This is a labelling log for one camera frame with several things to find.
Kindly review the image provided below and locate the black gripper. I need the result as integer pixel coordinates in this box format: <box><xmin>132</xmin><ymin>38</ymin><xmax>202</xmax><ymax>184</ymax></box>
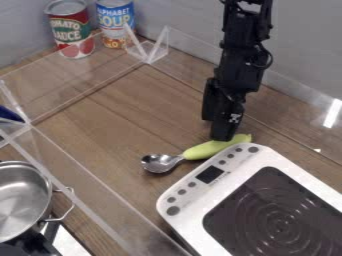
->
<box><xmin>202</xmin><ymin>49</ymin><xmax>270</xmax><ymax>141</ymax></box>

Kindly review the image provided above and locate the green handled metal spoon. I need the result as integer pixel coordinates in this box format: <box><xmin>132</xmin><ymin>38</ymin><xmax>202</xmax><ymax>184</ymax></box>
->
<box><xmin>140</xmin><ymin>134</ymin><xmax>252</xmax><ymax>174</ymax></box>

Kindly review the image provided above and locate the white and black stove top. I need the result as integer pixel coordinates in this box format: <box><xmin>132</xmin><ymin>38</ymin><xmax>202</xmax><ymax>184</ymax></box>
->
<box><xmin>156</xmin><ymin>143</ymin><xmax>342</xmax><ymax>256</ymax></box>

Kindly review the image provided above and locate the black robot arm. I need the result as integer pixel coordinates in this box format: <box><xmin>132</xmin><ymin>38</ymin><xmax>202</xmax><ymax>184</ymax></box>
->
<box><xmin>202</xmin><ymin>0</ymin><xmax>274</xmax><ymax>141</ymax></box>

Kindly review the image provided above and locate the black stove under pot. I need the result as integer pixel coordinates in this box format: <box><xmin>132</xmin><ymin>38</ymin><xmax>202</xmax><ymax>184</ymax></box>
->
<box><xmin>0</xmin><ymin>224</ymin><xmax>94</xmax><ymax>256</ymax></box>

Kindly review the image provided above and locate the alphabet soup can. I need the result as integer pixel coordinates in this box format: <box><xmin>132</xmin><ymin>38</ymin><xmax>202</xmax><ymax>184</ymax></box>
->
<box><xmin>96</xmin><ymin>0</ymin><xmax>135</xmax><ymax>49</ymax></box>

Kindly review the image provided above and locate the tomato sauce can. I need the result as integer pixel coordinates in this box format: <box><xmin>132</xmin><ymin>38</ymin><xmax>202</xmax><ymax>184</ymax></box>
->
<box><xmin>44</xmin><ymin>0</ymin><xmax>95</xmax><ymax>59</ymax></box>

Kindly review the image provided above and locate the clear acrylic divider strip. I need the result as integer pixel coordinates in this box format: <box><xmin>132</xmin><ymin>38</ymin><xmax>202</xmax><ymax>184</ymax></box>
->
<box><xmin>0</xmin><ymin>79</ymin><xmax>135</xmax><ymax>256</ymax></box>

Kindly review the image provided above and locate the blue object at left edge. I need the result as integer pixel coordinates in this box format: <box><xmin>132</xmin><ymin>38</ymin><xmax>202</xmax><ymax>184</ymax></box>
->
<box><xmin>0</xmin><ymin>105</ymin><xmax>25</xmax><ymax>123</ymax></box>

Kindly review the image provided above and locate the stainless steel pot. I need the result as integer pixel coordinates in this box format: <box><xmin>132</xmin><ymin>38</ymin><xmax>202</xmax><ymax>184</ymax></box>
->
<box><xmin>0</xmin><ymin>161</ymin><xmax>75</xmax><ymax>243</ymax></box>

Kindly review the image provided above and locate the clear acrylic corner bracket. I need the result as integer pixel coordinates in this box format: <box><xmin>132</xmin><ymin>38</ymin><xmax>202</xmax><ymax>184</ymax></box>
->
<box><xmin>124</xmin><ymin>24</ymin><xmax>170</xmax><ymax>65</ymax></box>

